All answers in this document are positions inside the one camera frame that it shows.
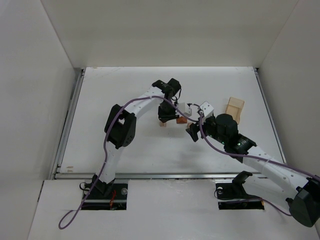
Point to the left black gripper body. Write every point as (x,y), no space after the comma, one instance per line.
(167,117)

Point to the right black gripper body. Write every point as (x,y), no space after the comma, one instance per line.
(199,128)

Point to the long light wood block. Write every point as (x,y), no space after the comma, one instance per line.
(162,124)

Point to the dark orange triangular block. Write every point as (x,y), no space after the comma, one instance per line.
(181,120)

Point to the wooden box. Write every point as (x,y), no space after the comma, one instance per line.
(234,108)

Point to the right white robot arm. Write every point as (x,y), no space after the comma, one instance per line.
(295,190)

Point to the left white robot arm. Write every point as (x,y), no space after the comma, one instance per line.
(120,128)

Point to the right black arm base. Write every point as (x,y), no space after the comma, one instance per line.
(232,195)

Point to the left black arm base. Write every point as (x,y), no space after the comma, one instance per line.
(114,197)

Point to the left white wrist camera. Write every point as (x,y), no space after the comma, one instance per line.
(185,109)

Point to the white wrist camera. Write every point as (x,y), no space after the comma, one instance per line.
(185,109)
(206,109)

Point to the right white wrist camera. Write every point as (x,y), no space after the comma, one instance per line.
(206,109)

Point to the aluminium table edge rail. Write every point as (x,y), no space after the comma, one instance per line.
(275,133)

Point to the left aluminium side rail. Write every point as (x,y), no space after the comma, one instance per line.
(74,97)

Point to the front aluminium rail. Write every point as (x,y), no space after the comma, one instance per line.
(146,176)

